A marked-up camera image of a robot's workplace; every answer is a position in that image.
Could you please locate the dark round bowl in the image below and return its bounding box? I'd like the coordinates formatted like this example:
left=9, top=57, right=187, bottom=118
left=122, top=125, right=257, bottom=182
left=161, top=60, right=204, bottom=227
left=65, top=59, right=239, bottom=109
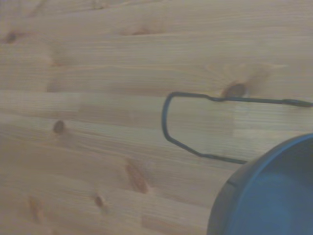
left=206, top=133, right=313, bottom=235

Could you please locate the black wire bowl stand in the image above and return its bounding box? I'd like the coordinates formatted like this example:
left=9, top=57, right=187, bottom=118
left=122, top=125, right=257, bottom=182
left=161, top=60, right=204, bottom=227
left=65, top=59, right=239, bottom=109
left=161, top=92, right=313, bottom=165

